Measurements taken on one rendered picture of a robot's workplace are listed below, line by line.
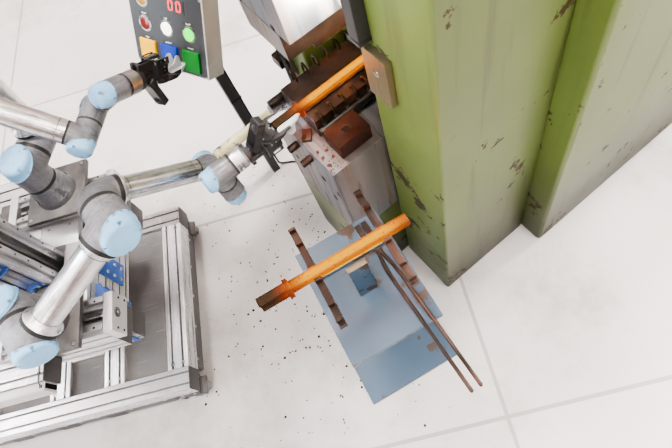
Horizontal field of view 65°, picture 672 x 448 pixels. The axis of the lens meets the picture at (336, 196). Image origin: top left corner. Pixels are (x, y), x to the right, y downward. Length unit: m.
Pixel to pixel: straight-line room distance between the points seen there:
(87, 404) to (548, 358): 1.87
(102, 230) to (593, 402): 1.83
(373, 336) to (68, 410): 1.44
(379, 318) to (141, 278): 1.32
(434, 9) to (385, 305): 0.92
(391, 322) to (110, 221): 0.83
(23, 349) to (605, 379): 1.99
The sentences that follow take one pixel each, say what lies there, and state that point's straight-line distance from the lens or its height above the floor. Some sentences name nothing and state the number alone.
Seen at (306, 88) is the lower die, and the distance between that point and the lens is 1.73.
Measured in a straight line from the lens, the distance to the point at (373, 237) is 1.39.
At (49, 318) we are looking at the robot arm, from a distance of 1.67.
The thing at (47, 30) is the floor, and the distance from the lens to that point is 4.40.
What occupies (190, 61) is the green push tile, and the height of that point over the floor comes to 1.01.
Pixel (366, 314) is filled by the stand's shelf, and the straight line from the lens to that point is 1.61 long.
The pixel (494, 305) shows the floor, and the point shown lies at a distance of 2.38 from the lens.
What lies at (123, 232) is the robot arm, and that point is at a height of 1.14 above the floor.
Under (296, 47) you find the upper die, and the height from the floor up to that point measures 1.30.
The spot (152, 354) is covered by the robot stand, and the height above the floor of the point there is 0.21.
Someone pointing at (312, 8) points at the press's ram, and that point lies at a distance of 1.31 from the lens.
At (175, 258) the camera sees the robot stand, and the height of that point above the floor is 0.23.
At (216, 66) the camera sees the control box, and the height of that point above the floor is 0.97.
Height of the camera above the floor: 2.28
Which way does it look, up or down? 60 degrees down
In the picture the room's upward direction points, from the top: 24 degrees counter-clockwise
